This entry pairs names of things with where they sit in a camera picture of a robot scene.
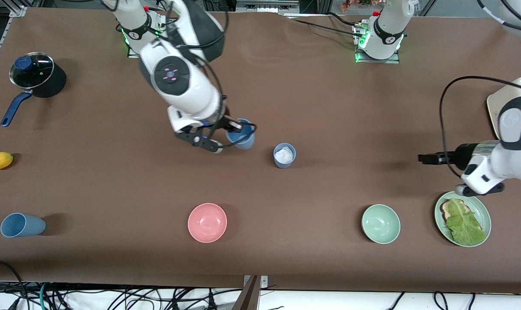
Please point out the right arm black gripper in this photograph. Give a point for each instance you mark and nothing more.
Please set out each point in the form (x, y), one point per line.
(229, 123)

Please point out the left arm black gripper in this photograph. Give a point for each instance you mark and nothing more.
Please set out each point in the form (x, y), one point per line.
(462, 155)

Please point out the white paper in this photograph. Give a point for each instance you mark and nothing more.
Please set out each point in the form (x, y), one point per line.
(284, 154)

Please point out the blue cup holding paper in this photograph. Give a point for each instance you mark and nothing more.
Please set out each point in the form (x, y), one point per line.
(285, 164)

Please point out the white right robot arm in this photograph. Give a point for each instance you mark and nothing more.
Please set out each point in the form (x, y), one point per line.
(178, 82)

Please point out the toast bread slice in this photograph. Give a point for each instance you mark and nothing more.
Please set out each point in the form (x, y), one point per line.
(446, 211)

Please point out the green lettuce leaf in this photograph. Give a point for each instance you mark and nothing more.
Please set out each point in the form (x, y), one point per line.
(465, 226)

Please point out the light green plate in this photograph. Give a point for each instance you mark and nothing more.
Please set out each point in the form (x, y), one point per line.
(484, 213)

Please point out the brown table cover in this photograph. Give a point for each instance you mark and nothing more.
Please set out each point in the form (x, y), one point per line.
(260, 193)

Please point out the beige cutting board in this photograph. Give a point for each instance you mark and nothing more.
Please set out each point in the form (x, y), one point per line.
(495, 112)

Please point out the light green bowl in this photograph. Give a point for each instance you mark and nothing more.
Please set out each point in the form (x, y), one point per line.
(381, 224)

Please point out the pink bowl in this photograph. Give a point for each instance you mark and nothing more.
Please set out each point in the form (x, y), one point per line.
(207, 223)

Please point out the grey metal equipment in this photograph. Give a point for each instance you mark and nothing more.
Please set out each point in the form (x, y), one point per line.
(264, 6)

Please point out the glass lid with blue knob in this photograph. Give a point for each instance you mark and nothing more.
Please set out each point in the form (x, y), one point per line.
(38, 71)

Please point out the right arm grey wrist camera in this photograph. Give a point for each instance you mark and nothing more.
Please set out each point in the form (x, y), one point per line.
(200, 141)

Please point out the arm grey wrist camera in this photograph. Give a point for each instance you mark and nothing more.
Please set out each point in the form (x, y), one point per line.
(200, 141)
(480, 189)

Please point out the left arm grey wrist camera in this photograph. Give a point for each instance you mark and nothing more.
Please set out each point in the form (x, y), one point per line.
(480, 189)

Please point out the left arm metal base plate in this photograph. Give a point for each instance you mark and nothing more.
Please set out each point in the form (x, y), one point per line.
(396, 60)

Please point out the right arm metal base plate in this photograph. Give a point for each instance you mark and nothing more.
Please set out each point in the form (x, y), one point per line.
(131, 52)

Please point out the silver clamp bracket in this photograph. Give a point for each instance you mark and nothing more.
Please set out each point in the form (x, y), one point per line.
(264, 282)

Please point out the dark mount pole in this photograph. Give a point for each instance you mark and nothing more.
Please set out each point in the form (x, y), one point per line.
(248, 299)

